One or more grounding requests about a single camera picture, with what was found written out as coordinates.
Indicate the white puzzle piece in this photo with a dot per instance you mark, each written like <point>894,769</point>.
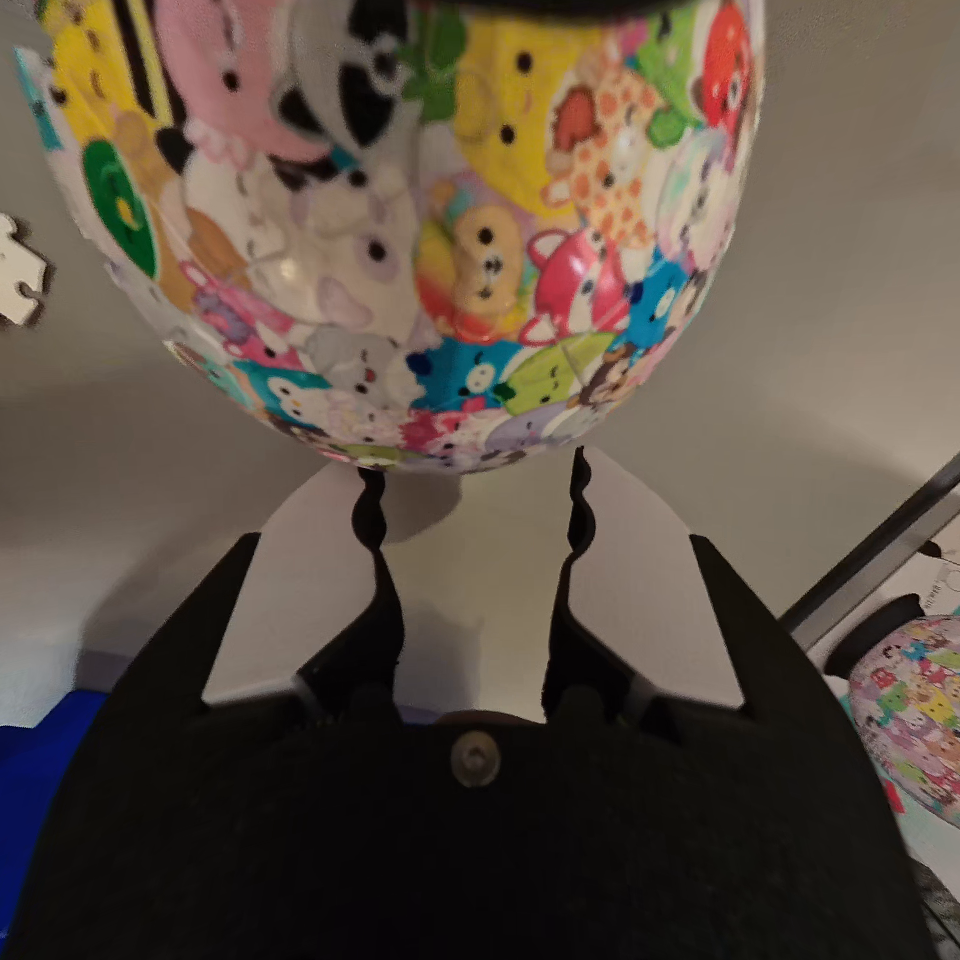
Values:
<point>18,278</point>

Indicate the puzzle box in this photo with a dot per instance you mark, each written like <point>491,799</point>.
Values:
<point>915,720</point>

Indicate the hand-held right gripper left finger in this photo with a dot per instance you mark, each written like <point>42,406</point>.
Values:
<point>293,600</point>

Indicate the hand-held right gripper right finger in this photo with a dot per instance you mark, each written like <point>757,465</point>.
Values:
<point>645,600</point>

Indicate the blue plastic bin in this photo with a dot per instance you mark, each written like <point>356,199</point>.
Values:
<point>38,780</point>

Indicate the colourful puzzle ball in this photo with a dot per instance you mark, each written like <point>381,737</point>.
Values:
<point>450,225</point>

